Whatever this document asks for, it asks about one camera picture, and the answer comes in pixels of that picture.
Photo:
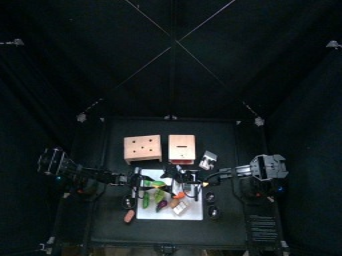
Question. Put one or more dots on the white text label sticker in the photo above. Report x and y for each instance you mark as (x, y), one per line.
(263, 230)

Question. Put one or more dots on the pink toy sausage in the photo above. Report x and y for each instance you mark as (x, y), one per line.
(129, 216)

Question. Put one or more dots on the wooden box with round holes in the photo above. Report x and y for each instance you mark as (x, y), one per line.
(142, 149)

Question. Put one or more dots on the orange toy carrot piece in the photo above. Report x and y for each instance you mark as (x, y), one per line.
(180, 195)

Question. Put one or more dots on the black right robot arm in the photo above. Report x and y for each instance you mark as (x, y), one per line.
(268, 166)

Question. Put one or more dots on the vertical metal frame pole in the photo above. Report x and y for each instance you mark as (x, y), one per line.
(172, 66)

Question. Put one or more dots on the small green corn husk piece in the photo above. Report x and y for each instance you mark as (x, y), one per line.
(158, 183)

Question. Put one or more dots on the white toy knife block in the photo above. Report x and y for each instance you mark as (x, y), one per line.
(208, 160)

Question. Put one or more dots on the green toy corn husk piece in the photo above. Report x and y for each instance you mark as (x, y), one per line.
(146, 200)
(160, 196)

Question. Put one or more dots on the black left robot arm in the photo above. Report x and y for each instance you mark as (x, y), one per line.
(68, 166)

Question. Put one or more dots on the yellow and white toy block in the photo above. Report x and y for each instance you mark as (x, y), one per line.
(207, 184)

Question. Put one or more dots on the purple toy eggplant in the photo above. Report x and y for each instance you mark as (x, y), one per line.
(162, 205)

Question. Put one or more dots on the white toy sushi roll block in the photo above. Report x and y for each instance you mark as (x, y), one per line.
(181, 208)

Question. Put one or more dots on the white cutting board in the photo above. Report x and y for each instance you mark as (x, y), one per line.
(168, 215)

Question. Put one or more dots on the wooden box with red panel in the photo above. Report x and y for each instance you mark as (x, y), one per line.
(183, 149)

